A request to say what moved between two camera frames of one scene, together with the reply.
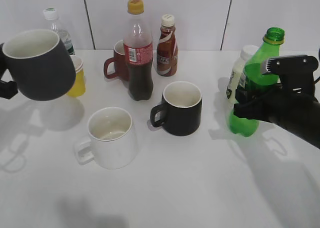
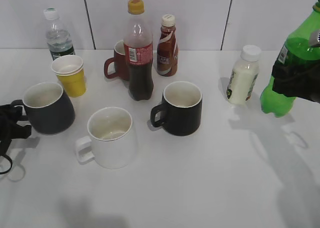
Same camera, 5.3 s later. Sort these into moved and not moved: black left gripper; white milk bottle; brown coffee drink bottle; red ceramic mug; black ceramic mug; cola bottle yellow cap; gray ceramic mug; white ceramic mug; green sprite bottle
Moved: black left gripper; green sprite bottle; gray ceramic mug
Not moved: white milk bottle; red ceramic mug; white ceramic mug; brown coffee drink bottle; black ceramic mug; cola bottle yellow cap
